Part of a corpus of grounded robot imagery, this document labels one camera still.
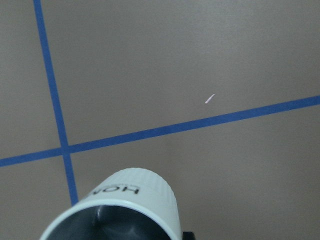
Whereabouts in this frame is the pale green ceramic mug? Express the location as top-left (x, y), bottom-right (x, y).
top-left (40, 167), bottom-right (183, 240)

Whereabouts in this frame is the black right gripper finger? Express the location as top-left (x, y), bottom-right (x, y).
top-left (182, 231), bottom-right (196, 240)

